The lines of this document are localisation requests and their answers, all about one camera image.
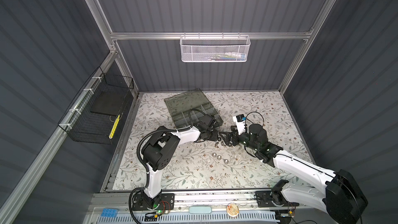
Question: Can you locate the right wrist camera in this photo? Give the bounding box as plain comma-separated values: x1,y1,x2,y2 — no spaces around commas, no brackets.
233,114,246,135

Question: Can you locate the floral table mat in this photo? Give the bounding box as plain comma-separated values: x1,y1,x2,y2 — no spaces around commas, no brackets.
112,91,311,190

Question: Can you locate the round tape roll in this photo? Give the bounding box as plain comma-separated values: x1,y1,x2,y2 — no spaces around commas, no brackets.
226,203,239,218

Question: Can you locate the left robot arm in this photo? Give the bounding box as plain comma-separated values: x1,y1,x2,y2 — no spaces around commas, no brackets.
136,114,218,202

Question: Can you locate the grey compartment organizer box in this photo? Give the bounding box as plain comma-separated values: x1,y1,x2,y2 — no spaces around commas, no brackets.
164,89,223,129

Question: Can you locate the white wire mesh basket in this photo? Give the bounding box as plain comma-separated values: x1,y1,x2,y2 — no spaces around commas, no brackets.
179,35,251,63

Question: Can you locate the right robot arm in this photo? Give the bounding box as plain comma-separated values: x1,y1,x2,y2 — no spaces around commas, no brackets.
218,124,368,224

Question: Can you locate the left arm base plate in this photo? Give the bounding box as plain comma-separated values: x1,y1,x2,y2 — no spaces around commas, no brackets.
131,192,175,211

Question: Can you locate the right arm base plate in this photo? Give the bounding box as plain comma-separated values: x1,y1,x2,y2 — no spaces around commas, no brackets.
254,190,300,207

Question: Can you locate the black wire basket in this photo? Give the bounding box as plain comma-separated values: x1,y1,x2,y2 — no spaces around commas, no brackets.
59,69,136,145

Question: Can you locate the blue block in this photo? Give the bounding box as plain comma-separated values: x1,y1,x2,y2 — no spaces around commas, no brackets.
101,208,119,218

